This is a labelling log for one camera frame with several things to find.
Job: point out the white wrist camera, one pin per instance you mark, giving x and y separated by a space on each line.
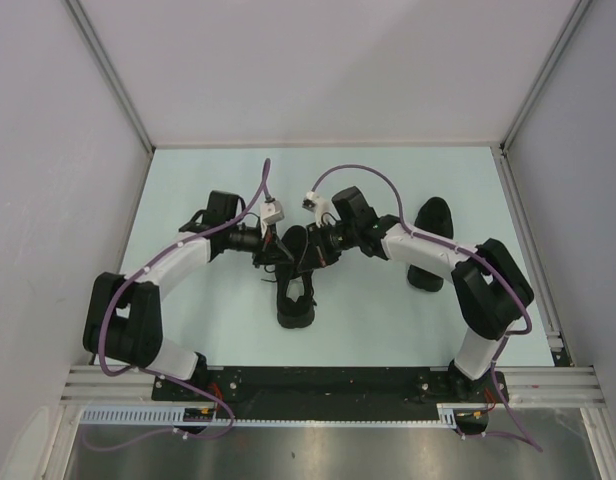
270 212
319 206

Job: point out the aluminium frame rail front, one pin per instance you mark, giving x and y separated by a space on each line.
528 387

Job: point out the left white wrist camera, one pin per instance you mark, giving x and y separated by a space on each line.
270 212

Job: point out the black sneaker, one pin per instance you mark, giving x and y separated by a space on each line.
299 312
434 217

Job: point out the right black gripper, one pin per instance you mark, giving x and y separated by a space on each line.
316 252

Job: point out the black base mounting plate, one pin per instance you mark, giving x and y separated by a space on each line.
346 393

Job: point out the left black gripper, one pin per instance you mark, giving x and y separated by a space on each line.
269 252

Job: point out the black shoelace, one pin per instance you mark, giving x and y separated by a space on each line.
270 275

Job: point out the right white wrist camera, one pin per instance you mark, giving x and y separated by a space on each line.
319 206

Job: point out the right aluminium corner post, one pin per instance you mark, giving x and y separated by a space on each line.
556 53

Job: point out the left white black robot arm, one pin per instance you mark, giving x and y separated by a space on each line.
124 320

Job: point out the white slotted cable duct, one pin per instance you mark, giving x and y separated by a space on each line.
443 417

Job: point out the right aluminium side rail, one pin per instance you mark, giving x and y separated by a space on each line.
557 343

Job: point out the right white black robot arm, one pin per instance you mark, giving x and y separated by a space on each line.
491 289

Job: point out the left aluminium corner post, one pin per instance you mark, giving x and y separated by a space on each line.
96 48

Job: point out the aluminium corner post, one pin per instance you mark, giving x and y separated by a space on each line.
96 48
556 53

